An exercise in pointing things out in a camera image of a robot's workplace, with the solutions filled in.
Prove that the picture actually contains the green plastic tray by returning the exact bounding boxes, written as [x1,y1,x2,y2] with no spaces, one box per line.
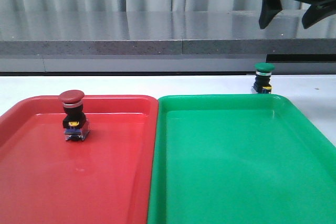
[148,94,335,223]

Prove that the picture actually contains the grey stone counter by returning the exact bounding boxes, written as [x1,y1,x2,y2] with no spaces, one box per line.
[1,10,335,75]

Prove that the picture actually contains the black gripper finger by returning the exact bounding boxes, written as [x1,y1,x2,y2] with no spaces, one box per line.
[259,0,282,29]
[302,1,335,29]

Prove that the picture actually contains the red mushroom push button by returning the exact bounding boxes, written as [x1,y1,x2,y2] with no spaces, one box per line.
[58,90,89,141]

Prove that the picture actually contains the red plastic tray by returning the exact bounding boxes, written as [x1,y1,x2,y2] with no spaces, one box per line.
[1,95,158,223]

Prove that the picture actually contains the green mushroom push button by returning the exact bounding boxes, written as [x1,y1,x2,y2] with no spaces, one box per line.
[251,62,275,94]

